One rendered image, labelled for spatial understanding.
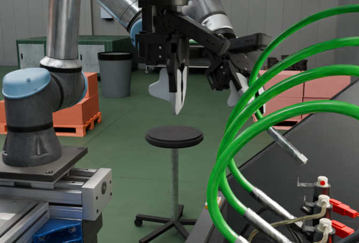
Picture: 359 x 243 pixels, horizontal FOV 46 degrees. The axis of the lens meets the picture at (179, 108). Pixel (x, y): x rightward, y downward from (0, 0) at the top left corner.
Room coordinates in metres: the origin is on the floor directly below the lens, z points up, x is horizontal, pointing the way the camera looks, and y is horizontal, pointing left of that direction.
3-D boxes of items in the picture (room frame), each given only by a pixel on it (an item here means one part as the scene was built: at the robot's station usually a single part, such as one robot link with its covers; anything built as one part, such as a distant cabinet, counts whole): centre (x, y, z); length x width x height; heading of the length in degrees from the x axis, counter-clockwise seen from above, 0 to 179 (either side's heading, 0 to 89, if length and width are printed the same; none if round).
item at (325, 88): (5.31, -1.53, 0.34); 1.17 x 0.83 x 0.68; 79
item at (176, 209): (2.49, 0.03, 0.35); 0.58 x 0.56 x 0.70; 81
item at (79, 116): (5.08, 1.59, 0.32); 1.10 x 0.81 x 0.65; 78
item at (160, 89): (0.76, 0.03, 1.28); 0.06 x 0.03 x 0.09; 73
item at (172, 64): (0.74, 0.01, 1.32); 0.05 x 0.02 x 0.09; 163
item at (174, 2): (0.77, 0.03, 1.38); 0.09 x 0.08 x 0.12; 73
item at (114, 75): (7.11, 1.09, 0.37); 0.59 x 0.58 x 0.73; 104
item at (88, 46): (9.66, 2.24, 0.42); 2.13 x 1.94 x 0.84; 80
